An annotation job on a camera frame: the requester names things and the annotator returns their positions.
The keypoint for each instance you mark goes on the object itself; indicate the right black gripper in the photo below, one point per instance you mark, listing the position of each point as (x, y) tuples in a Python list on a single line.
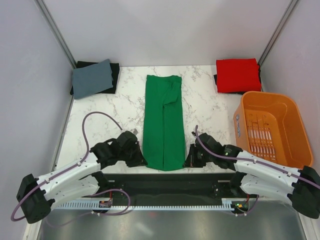
[(189, 162)]

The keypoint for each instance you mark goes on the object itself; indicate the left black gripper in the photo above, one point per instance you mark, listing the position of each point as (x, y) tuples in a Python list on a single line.
[(139, 160)]

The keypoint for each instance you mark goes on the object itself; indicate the green polo shirt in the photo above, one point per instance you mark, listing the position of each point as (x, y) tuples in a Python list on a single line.
[(163, 141)]

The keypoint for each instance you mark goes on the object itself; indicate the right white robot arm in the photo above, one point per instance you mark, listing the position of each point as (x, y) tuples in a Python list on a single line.
[(299, 188)]

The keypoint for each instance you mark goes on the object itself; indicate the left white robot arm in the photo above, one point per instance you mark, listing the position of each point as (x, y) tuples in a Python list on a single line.
[(38, 196)]

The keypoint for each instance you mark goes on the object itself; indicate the orange plastic basket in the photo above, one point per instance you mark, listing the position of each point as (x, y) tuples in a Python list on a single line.
[(269, 126)]

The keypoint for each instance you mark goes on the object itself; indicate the folded grey-blue shirt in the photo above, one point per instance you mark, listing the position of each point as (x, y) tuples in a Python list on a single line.
[(91, 78)]

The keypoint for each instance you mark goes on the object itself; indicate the folded black shirt left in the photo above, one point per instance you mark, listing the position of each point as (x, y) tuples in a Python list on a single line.
[(115, 77)]

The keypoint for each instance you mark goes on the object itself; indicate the folded red shirt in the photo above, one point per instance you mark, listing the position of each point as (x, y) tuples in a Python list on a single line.
[(237, 75)]

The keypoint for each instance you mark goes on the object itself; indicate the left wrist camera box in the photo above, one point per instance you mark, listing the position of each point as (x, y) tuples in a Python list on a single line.
[(126, 139)]

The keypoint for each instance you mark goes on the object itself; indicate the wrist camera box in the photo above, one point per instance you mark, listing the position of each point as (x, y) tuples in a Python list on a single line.
[(209, 142), (126, 139)]

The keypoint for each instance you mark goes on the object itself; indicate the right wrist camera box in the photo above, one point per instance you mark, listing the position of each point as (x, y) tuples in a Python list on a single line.
[(209, 142)]

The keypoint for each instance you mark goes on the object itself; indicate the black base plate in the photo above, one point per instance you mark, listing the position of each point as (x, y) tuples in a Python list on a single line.
[(170, 188)]

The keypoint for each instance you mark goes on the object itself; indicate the white slotted cable duct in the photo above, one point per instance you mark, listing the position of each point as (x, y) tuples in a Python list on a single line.
[(99, 205)]

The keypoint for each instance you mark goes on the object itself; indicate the left aluminium corner post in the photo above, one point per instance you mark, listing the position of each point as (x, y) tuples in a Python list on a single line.
[(56, 31)]

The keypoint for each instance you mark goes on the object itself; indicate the aluminium corner post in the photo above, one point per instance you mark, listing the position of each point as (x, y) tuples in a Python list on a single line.
[(278, 30), (56, 31)]

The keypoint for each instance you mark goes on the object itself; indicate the right aluminium corner post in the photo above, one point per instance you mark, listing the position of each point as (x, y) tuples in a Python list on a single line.
[(278, 30)]

